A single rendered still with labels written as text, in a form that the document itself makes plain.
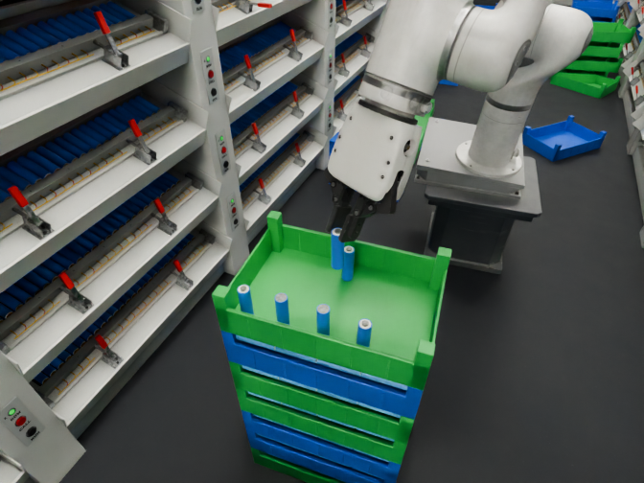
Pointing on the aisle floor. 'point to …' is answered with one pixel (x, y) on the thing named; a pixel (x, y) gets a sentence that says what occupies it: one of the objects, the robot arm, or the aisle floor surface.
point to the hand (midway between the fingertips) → (345, 222)
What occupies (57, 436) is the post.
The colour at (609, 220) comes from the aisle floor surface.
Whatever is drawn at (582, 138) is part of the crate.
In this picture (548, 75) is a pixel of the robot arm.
